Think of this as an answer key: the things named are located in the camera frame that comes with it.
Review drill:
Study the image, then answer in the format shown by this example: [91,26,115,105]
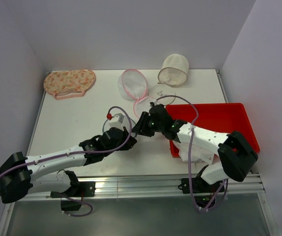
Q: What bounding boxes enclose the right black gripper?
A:
[131,111,164,137]

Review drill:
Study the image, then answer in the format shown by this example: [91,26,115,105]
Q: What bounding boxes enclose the grey-trimmed white mesh laundry bag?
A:
[102,113,136,133]

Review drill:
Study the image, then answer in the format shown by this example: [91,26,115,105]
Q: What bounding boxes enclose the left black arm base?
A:
[50,181,96,213]

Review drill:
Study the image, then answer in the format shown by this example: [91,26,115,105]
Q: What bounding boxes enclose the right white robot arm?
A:
[132,104,258,192]

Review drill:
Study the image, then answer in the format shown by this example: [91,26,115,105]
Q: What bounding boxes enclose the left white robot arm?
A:
[0,128,137,204]

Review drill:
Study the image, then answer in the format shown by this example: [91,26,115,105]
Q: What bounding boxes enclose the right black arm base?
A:
[178,177,222,207]

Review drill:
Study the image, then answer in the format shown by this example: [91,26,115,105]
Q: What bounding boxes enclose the pink-trimmed white mesh laundry bag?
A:
[117,69,158,118]

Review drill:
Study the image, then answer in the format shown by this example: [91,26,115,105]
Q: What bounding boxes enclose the white bra in tray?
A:
[173,141,214,164]

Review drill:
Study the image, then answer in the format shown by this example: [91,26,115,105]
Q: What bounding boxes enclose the beige mesh laundry bag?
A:
[146,54,189,106]

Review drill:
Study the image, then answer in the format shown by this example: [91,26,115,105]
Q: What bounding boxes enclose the orange floral laundry bag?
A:
[43,69,96,100]

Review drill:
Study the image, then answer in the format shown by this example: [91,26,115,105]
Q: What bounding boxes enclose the red plastic tray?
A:
[166,103,260,158]

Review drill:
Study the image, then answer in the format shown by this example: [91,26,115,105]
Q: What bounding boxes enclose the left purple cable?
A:
[0,106,132,218]

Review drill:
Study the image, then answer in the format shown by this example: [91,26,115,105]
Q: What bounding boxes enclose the purple cable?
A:
[0,106,132,218]
[154,95,229,214]

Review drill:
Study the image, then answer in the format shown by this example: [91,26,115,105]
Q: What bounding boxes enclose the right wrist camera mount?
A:
[150,101,160,108]

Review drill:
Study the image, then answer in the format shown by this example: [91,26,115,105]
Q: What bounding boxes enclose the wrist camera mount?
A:
[106,113,124,130]
[150,101,160,108]

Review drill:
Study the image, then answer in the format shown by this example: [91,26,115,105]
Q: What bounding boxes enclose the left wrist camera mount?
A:
[106,113,124,130]

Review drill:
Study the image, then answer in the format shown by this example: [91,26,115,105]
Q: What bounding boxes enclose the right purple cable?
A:
[154,95,229,214]

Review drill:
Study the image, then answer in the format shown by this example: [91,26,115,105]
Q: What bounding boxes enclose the aluminium mounting rail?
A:
[16,174,265,202]

